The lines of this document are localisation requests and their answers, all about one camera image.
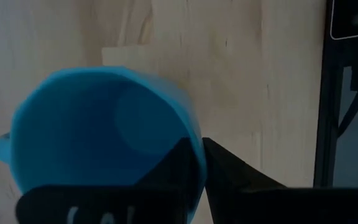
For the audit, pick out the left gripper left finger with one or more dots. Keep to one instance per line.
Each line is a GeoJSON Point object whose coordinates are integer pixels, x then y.
{"type": "Point", "coordinates": [160, 199]}

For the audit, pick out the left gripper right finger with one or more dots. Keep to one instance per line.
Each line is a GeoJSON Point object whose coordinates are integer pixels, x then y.
{"type": "Point", "coordinates": [238, 199]}

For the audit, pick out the blue mug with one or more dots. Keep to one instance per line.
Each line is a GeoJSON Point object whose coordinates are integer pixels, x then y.
{"type": "Point", "coordinates": [73, 124]}

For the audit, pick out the black metal table frame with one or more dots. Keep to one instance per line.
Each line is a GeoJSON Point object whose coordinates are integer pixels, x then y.
{"type": "Point", "coordinates": [325, 93]}

